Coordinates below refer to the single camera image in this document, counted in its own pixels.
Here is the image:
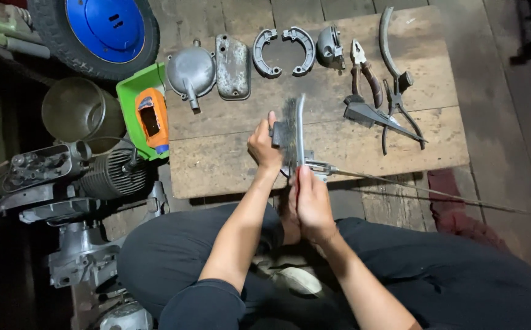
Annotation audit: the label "person's right hand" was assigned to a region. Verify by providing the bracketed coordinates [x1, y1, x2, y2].
[294, 165, 338, 244]

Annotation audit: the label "person's left hand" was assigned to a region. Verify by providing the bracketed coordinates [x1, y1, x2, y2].
[247, 111, 285, 171]

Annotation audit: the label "chrome brake lever with cable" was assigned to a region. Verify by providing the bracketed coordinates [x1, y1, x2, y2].
[295, 94, 531, 215]

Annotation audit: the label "steel wire brush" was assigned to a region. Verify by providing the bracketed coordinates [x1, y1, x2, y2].
[270, 97, 299, 171]

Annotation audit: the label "person's bare foot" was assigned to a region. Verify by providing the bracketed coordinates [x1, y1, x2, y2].
[278, 183, 304, 246]

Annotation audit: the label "low wooden table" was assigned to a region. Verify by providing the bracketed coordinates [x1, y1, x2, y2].
[158, 5, 471, 200]

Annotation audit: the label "grey pointed metal tool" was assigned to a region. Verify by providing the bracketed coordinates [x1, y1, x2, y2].
[343, 94, 428, 144]

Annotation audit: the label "white sandal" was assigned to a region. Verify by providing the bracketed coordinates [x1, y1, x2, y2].
[269, 267, 324, 298]

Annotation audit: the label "black circlip pliers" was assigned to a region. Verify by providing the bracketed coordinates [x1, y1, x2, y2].
[381, 78, 427, 156]

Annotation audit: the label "grey brake shoe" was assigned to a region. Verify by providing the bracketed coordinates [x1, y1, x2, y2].
[252, 28, 283, 79]
[281, 26, 317, 77]

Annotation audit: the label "oblong grey metal cover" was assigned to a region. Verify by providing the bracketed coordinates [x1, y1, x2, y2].
[214, 33, 252, 101]

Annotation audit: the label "grey metal housing part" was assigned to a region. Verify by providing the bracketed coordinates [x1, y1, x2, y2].
[316, 25, 347, 72]

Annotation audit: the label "red cloth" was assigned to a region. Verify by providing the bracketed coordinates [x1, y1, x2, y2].
[427, 168, 512, 254]

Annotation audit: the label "person's black trousers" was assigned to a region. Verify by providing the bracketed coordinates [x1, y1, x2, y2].
[116, 203, 531, 330]

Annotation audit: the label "curved grey metal lever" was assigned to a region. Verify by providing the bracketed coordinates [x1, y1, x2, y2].
[378, 6, 414, 94]

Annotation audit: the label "round grey metal cover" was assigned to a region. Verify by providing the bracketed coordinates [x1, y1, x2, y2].
[166, 39, 217, 113]

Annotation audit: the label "orange plastic bottle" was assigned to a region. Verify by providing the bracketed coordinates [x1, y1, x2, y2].
[135, 87, 170, 155]

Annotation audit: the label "green plastic tray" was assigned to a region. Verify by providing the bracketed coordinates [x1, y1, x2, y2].
[115, 62, 171, 162]

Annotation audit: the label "grey motorcycle engine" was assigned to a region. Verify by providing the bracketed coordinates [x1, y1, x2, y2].
[0, 137, 171, 330]

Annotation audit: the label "grey metal bucket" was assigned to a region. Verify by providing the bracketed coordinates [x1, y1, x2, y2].
[41, 76, 127, 153]

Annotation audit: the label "tyre with blue rim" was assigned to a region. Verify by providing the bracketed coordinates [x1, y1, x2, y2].
[27, 0, 161, 82]

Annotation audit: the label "brown handled combination pliers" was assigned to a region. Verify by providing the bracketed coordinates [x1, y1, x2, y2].
[350, 38, 384, 109]

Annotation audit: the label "green metal frame tubes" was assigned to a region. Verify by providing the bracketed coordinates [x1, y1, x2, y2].
[0, 10, 52, 60]

